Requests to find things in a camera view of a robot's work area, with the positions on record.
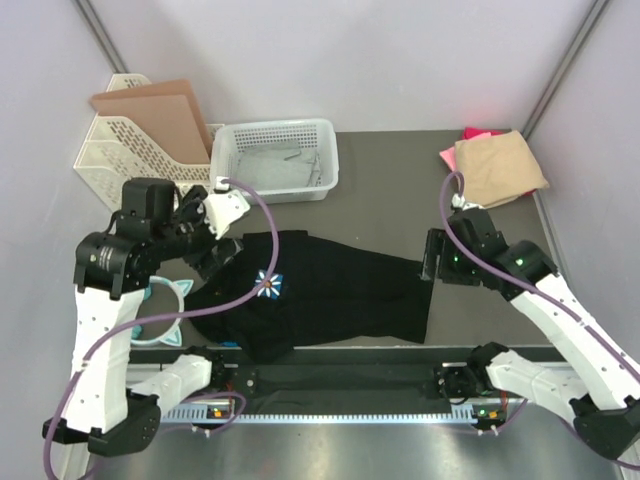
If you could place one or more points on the grey folded cloth in basket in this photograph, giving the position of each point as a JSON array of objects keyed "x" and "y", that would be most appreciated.
[{"x": 279, "y": 166}]

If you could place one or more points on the red folded t-shirt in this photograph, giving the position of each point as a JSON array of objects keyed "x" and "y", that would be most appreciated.
[{"x": 470, "y": 133}]

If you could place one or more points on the beige folded t-shirt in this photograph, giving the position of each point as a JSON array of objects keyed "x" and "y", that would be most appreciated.
[{"x": 498, "y": 169}]

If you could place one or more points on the brown cardboard folder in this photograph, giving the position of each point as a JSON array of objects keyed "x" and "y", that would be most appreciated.
[{"x": 168, "y": 112}]

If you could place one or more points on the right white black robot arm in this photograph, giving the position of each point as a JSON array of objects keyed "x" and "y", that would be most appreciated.
[{"x": 599, "y": 398}]

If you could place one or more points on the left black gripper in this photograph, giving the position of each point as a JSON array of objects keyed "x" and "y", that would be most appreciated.
[{"x": 206, "y": 260}]

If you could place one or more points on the black daisy print t-shirt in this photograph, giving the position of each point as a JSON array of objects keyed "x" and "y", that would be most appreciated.
[{"x": 325, "y": 292}]

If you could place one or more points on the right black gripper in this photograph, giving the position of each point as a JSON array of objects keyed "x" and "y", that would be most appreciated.
[{"x": 438, "y": 240}]

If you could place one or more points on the pink folded t-shirt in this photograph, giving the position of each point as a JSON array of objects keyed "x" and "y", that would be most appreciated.
[{"x": 449, "y": 158}]

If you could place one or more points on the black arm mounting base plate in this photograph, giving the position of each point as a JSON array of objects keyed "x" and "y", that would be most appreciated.
[{"x": 343, "y": 381}]

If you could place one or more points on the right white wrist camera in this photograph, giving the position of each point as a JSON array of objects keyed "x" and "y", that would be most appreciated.
[{"x": 460, "y": 203}]

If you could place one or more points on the cream perforated file organizer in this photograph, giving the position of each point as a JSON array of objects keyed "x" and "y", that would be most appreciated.
[{"x": 116, "y": 150}]

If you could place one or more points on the white perforated plastic basket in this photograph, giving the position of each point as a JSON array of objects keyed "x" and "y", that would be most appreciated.
[{"x": 232, "y": 140}]

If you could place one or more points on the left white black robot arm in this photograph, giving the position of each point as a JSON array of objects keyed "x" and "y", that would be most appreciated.
[{"x": 113, "y": 269}]

